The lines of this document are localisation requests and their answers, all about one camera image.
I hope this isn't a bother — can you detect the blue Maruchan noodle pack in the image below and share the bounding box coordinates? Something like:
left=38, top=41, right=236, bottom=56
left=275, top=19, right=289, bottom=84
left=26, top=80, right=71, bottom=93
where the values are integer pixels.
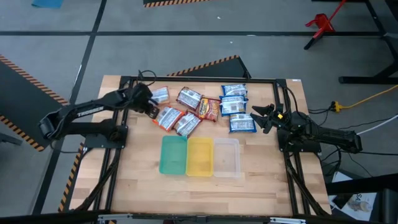
left=219, top=95, right=249, bottom=117
left=229, top=113, right=257, bottom=134
left=221, top=83, right=249, bottom=97

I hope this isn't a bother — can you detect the white cable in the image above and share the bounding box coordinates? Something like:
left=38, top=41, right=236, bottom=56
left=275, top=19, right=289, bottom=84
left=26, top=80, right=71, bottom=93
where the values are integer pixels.
left=356, top=114, right=398, bottom=136

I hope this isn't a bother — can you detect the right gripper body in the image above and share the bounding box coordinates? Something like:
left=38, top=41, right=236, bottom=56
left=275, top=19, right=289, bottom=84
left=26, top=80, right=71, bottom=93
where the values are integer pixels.
left=271, top=104, right=295, bottom=131

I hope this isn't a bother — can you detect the black aluminium table frame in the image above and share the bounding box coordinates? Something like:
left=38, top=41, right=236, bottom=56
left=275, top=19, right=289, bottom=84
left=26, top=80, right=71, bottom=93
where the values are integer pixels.
left=74, top=75, right=332, bottom=218

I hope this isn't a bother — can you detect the red metal stand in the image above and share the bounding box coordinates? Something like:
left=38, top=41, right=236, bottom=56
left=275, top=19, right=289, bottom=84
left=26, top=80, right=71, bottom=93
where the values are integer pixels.
left=304, top=0, right=348, bottom=40

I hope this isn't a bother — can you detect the orange Maruchan noodle pack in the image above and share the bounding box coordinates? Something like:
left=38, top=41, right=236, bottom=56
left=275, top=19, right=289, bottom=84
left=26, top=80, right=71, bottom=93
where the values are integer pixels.
left=150, top=86, right=171, bottom=105
left=152, top=106, right=185, bottom=132

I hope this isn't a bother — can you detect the black desk leg frame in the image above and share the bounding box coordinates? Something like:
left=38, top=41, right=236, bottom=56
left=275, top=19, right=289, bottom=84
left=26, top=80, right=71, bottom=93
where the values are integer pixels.
left=303, top=0, right=398, bottom=85

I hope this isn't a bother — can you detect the yellow power cable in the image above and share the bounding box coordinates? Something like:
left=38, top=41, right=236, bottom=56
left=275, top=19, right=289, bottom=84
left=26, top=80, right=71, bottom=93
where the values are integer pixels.
left=340, top=84, right=398, bottom=110

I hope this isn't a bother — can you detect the red Maruchan noodle pack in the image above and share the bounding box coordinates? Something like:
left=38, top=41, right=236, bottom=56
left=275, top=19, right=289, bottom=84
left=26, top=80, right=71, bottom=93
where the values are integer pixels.
left=198, top=97, right=221, bottom=123
left=172, top=111, right=203, bottom=138
left=175, top=86, right=203, bottom=111

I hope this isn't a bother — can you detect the yellow plastic bin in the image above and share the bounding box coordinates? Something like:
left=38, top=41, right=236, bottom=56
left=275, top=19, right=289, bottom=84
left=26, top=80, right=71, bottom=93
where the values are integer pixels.
left=185, top=137, right=215, bottom=177

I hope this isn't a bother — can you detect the clear plastic bin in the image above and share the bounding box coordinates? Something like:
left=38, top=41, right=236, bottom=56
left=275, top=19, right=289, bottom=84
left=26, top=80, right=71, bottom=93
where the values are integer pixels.
left=213, top=138, right=242, bottom=179

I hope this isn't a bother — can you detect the hazard-striped black edge strip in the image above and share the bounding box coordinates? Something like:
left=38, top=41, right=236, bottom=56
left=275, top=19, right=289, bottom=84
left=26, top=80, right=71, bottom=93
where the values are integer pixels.
left=142, top=0, right=212, bottom=9

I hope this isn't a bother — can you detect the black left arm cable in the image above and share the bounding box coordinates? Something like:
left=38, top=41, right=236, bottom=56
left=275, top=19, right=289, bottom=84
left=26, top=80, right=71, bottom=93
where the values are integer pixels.
left=136, top=70, right=158, bottom=86

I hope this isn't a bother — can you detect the silver metal bracket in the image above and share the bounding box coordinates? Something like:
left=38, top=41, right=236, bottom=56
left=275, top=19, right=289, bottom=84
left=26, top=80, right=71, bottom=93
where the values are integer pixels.
left=97, top=213, right=134, bottom=224
left=269, top=217, right=307, bottom=224

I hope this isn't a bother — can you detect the hazard-striped floor strip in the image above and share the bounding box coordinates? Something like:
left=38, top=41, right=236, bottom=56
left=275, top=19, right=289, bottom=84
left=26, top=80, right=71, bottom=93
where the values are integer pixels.
left=57, top=142, right=85, bottom=213

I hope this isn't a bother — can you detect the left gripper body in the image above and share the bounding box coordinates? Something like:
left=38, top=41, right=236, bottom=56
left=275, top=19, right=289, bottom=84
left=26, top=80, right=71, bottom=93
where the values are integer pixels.
left=132, top=82, right=155, bottom=114

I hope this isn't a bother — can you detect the black hazard-striped floor mat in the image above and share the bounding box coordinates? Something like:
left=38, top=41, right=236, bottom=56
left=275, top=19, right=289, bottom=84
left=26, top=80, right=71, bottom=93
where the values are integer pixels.
left=167, top=55, right=252, bottom=79
left=0, top=54, right=70, bottom=152

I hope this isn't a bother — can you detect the green plastic bin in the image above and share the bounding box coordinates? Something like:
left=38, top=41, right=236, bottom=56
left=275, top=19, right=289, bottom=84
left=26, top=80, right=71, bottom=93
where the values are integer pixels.
left=159, top=135, right=188, bottom=175

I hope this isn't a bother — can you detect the white printed paper sheet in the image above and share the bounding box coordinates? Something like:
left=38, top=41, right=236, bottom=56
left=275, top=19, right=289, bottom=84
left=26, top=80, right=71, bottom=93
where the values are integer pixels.
left=328, top=170, right=379, bottom=222

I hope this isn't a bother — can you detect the blue floor mat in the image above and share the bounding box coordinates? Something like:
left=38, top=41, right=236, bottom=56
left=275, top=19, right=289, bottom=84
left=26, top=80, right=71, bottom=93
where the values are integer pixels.
left=30, top=0, right=65, bottom=9

